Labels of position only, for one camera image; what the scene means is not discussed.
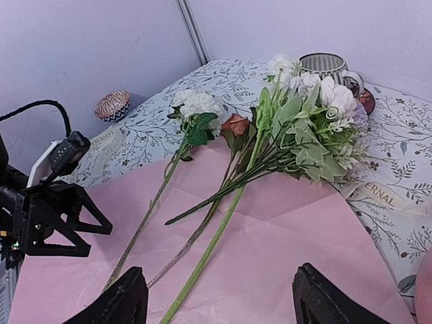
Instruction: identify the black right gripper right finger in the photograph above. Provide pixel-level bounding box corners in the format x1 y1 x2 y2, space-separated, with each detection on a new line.
292 263 387 324

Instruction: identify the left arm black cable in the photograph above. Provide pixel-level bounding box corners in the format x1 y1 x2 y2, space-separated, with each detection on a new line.
0 99 72 136

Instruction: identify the striped ceramic cup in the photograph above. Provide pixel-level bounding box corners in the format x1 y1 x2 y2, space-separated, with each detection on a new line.
299 53 365 97

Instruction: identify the white blossom flower stem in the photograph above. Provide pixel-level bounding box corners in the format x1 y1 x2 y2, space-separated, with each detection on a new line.
161 53 299 323

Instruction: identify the left aluminium frame post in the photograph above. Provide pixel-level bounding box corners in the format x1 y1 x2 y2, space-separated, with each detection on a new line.
175 0 211 65

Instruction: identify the tall pink vase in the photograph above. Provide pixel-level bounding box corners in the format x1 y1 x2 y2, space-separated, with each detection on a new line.
414 250 432 324

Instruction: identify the pink wrapping paper sheet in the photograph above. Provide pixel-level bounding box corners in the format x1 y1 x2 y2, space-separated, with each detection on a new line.
8 136 416 324

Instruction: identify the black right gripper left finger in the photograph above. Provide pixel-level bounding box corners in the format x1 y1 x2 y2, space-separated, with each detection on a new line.
65 267 149 324

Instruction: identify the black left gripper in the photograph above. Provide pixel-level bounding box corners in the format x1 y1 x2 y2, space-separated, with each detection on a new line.
1 142 113 267

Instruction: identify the green leafy white stem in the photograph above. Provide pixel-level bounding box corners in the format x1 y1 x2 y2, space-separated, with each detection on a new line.
166 73 368 225

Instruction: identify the dusty orange rose stem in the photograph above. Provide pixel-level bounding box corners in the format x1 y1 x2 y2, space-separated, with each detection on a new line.
146 113 257 290

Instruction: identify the cream printed ribbon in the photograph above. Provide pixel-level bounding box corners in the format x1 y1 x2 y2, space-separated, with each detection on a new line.
69 128 124 183

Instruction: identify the white peony flower stem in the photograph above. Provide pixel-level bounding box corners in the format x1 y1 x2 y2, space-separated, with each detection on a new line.
103 89 225 291

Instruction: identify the floral patterned tablecloth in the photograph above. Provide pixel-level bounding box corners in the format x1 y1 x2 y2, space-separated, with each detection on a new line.
77 59 431 308

